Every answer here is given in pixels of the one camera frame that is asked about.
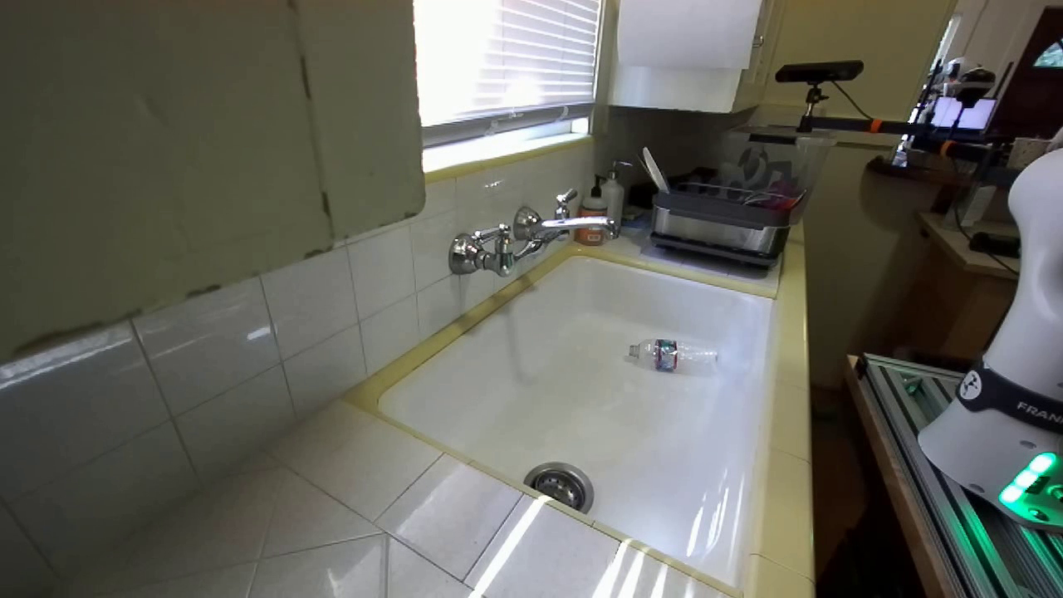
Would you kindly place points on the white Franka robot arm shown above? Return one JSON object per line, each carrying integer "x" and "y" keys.
{"x": 1033, "y": 319}

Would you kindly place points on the soap dispenser with black pump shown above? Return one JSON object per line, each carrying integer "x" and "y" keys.
{"x": 593, "y": 217}

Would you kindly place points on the white ceramic sink basin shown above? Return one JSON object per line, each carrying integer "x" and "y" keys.
{"x": 619, "y": 419}

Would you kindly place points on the plastic spatula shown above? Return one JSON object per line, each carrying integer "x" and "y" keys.
{"x": 656, "y": 170}

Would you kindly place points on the metal sink drain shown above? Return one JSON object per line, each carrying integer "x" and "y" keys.
{"x": 560, "y": 486}

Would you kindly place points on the black dish rack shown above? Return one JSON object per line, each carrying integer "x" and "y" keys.
{"x": 709, "y": 221}

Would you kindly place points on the white window blinds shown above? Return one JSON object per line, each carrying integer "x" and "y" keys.
{"x": 498, "y": 53}

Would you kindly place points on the wooden desk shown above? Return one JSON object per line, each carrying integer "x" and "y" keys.
{"x": 963, "y": 301}

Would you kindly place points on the white electronic device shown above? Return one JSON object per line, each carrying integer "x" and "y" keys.
{"x": 957, "y": 112}

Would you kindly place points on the chrome wall faucet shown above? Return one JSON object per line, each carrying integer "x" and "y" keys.
{"x": 498, "y": 237}

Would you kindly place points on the white wall cabinet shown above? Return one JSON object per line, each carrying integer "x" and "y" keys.
{"x": 684, "y": 44}

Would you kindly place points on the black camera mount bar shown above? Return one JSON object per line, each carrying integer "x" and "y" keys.
{"x": 841, "y": 123}

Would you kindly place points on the black stereo camera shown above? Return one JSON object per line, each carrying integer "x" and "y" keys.
{"x": 819, "y": 71}

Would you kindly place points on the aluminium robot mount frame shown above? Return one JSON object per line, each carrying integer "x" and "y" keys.
{"x": 940, "y": 518}

